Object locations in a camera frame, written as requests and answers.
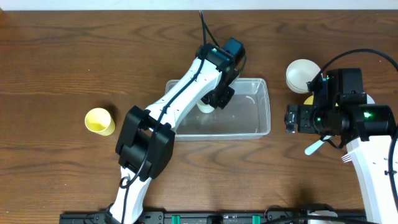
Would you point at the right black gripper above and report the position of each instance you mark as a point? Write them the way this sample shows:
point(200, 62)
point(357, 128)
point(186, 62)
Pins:
point(308, 113)

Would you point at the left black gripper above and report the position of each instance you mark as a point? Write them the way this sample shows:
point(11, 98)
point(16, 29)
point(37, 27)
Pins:
point(221, 104)

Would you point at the white plastic cup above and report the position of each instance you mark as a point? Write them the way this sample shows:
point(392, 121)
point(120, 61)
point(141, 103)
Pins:
point(205, 108)

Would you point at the yellow plastic bowl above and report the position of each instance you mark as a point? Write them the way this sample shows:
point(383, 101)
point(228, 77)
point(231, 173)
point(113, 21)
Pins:
point(309, 100)

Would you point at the white plastic bowl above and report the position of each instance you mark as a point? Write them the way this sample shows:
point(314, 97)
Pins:
point(299, 72)

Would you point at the grey plastic bowl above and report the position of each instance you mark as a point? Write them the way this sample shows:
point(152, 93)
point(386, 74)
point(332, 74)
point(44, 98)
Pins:
point(370, 100)

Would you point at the yellow plastic cup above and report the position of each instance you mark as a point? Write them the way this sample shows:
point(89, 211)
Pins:
point(100, 121)

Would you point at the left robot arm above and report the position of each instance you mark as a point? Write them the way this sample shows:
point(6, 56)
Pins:
point(146, 140)

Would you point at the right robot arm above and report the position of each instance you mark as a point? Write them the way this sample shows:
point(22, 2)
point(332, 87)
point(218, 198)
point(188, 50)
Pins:
point(369, 133)

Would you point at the clear plastic container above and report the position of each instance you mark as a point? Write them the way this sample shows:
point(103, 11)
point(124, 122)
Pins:
point(246, 116)

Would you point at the light green plastic spoon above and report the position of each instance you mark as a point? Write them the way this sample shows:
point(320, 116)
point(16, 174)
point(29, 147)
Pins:
point(314, 147)

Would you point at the white plastic fork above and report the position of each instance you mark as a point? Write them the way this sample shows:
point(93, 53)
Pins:
point(346, 158)

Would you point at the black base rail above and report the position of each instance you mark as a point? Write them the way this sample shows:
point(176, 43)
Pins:
point(177, 218)

